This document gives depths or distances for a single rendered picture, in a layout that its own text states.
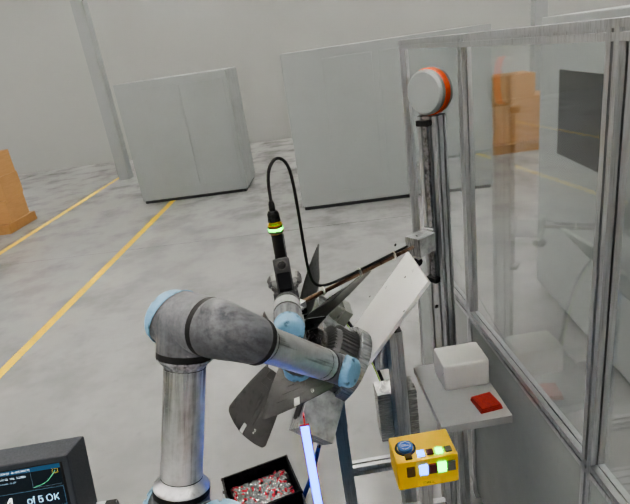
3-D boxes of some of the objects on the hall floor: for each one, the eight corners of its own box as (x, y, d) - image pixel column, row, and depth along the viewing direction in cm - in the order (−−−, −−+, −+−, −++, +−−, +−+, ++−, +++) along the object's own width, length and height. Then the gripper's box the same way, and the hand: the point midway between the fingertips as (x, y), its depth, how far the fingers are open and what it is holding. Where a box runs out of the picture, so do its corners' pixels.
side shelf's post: (469, 553, 224) (462, 391, 194) (472, 561, 220) (466, 398, 190) (460, 554, 224) (451, 393, 194) (463, 563, 220) (455, 399, 190)
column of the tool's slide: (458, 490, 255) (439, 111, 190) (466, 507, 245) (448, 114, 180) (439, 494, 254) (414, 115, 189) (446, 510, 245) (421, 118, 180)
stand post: (417, 552, 227) (396, 318, 186) (423, 571, 219) (402, 331, 178) (407, 554, 227) (383, 320, 186) (412, 573, 219) (389, 333, 177)
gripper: (269, 325, 143) (269, 291, 163) (310, 318, 144) (305, 285, 163) (263, 297, 140) (264, 266, 160) (306, 290, 140) (301, 260, 160)
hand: (283, 269), depth 159 cm, fingers closed on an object, 4 cm apart
